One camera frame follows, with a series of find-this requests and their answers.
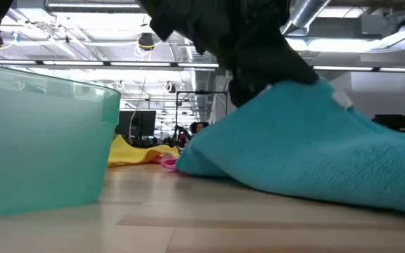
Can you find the black shelf cabinet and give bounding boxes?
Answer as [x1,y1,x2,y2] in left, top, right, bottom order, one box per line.
[373,114,405,138]

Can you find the person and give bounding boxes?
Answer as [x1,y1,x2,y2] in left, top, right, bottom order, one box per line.
[189,121,210,136]

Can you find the smooth silver ventilation duct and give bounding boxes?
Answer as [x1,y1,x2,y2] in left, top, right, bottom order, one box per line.
[281,0,332,36]

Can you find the teal translucent plastic bin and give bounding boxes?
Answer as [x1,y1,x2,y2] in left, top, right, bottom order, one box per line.
[0,62,122,219]

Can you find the yellow microfiber towel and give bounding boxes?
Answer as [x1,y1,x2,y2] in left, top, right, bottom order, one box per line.
[107,134,181,168]

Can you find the long ceiling light bar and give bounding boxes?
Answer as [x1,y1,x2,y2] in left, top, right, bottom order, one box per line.
[313,65,405,73]
[0,60,220,68]

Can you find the black computer monitor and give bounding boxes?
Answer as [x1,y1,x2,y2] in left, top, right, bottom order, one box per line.
[115,110,157,138]

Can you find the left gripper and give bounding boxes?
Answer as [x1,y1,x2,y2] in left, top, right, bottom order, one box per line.
[188,0,320,108]

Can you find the pink microfiber towel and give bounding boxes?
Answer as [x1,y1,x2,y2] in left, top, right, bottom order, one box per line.
[158,154,181,172]

